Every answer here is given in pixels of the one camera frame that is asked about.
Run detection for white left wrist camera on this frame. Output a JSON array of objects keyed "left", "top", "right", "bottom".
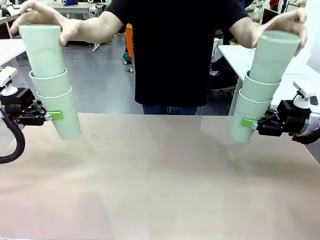
[{"left": 0, "top": 66, "right": 19, "bottom": 97}]

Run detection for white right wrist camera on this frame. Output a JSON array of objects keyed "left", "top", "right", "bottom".
[{"left": 292, "top": 80, "right": 318, "bottom": 109}]

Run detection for white table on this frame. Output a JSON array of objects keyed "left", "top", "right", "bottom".
[
  {"left": 0, "top": 38, "right": 28, "bottom": 86},
  {"left": 216, "top": 44, "right": 320, "bottom": 117}
]

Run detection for light green plastic cup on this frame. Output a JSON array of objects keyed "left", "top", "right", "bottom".
[
  {"left": 229, "top": 89, "right": 274, "bottom": 144},
  {"left": 240, "top": 70, "right": 283, "bottom": 102},
  {"left": 29, "top": 67, "right": 72, "bottom": 98},
  {"left": 248, "top": 30, "right": 301, "bottom": 85},
  {"left": 18, "top": 24, "right": 65, "bottom": 77},
  {"left": 36, "top": 85, "right": 82, "bottom": 141}
]

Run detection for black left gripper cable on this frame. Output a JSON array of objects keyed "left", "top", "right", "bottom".
[{"left": 0, "top": 109, "right": 27, "bottom": 165}]

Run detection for person's right forearm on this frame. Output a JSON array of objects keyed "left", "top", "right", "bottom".
[{"left": 73, "top": 9, "right": 125, "bottom": 44}]

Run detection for white garment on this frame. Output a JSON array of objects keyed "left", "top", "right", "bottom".
[{"left": 209, "top": 37, "right": 224, "bottom": 77}]

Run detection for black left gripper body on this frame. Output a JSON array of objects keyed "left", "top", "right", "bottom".
[{"left": 0, "top": 86, "right": 35, "bottom": 116}]

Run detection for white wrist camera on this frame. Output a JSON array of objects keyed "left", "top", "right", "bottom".
[
  {"left": 0, "top": 66, "right": 19, "bottom": 97},
  {"left": 292, "top": 80, "right": 318, "bottom": 109}
]

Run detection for white desk with metal legs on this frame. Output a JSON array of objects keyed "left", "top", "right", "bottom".
[{"left": 46, "top": 2, "right": 101, "bottom": 53}]

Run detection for black office chair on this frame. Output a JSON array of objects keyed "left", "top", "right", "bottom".
[{"left": 207, "top": 29, "right": 239, "bottom": 100}]

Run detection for person's blue jeans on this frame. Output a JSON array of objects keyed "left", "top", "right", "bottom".
[{"left": 141, "top": 104, "right": 198, "bottom": 116}]

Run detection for person's left forearm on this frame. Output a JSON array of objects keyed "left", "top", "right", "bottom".
[{"left": 229, "top": 14, "right": 266, "bottom": 50}]

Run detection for person in black shirt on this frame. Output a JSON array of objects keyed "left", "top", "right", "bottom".
[{"left": 104, "top": 0, "right": 251, "bottom": 109}]

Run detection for person's left hand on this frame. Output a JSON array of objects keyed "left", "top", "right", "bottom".
[{"left": 251, "top": 7, "right": 308, "bottom": 57}]

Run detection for black monitor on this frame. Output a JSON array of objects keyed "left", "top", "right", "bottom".
[{"left": 261, "top": 8, "right": 279, "bottom": 26}]

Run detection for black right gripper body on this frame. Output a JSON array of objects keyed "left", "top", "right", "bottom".
[{"left": 276, "top": 99, "right": 313, "bottom": 138}]

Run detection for person's right hand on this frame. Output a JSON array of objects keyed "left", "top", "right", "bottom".
[{"left": 9, "top": 0, "right": 79, "bottom": 47}]

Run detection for background person in orange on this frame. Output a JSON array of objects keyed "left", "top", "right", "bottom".
[{"left": 121, "top": 22, "right": 136, "bottom": 73}]

